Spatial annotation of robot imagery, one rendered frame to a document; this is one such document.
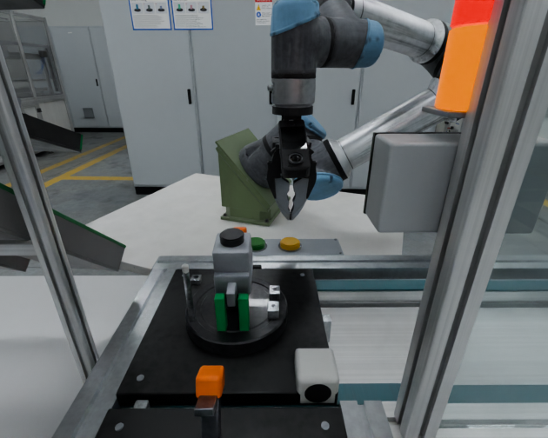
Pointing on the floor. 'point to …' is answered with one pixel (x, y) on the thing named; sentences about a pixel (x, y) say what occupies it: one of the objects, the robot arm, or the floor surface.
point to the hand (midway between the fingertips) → (290, 215)
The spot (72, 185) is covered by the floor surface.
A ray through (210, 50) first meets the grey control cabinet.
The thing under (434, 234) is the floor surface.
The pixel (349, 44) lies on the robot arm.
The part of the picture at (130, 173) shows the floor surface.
